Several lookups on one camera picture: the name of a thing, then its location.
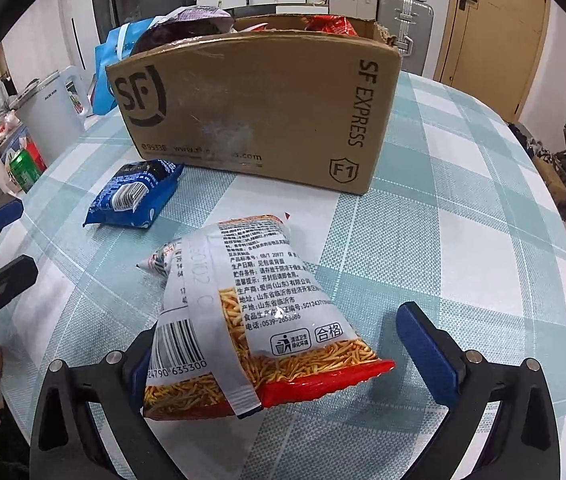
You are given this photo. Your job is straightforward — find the small brown cardboard box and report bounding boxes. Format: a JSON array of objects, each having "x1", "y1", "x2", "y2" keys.
[{"x1": 532, "y1": 152, "x2": 566, "y2": 201}]

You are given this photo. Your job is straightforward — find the green drink can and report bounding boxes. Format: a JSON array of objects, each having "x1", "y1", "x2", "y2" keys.
[{"x1": 7, "y1": 149, "x2": 43, "y2": 194}]

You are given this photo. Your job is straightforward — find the wooden door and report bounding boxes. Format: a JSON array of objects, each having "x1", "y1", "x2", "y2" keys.
[{"x1": 433, "y1": 0, "x2": 552, "y2": 116}]

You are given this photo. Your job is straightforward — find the red box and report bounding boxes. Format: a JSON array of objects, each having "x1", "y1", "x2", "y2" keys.
[{"x1": 23, "y1": 140, "x2": 48, "y2": 171}]

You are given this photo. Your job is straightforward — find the silver suitcase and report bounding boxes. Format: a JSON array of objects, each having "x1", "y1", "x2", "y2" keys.
[{"x1": 377, "y1": 0, "x2": 434, "y2": 76}]

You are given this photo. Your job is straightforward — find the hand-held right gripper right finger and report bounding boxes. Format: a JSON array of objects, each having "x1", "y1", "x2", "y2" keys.
[{"x1": 395, "y1": 301, "x2": 562, "y2": 480}]

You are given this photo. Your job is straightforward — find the teal checked tablecloth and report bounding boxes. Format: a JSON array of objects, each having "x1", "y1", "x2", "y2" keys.
[{"x1": 0, "y1": 70, "x2": 566, "y2": 480}]

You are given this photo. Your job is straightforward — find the beige suitcase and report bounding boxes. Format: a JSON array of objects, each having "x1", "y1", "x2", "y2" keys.
[{"x1": 328, "y1": 0, "x2": 382, "y2": 24}]

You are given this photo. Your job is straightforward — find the purple snack bag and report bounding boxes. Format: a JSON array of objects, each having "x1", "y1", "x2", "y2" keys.
[{"x1": 130, "y1": 5, "x2": 237, "y2": 57}]

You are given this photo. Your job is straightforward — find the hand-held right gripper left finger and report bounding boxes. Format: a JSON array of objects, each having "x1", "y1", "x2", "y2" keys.
[{"x1": 28, "y1": 326, "x2": 185, "y2": 480}]

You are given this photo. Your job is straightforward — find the pile of shoes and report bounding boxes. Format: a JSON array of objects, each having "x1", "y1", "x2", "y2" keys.
[{"x1": 507, "y1": 121, "x2": 550, "y2": 162}]

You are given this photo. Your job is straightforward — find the blue snack packet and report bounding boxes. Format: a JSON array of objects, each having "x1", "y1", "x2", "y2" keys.
[{"x1": 82, "y1": 158, "x2": 185, "y2": 230}]

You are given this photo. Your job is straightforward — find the white plastic bin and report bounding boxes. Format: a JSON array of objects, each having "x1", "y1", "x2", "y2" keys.
[{"x1": 13, "y1": 65, "x2": 89, "y2": 166}]

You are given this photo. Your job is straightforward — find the blue tote bag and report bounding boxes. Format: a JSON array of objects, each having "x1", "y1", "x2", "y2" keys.
[{"x1": 94, "y1": 15, "x2": 165, "y2": 116}]

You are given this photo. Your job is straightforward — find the fried stick snack bag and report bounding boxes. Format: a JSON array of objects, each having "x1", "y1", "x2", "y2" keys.
[{"x1": 136, "y1": 212, "x2": 397, "y2": 421}]

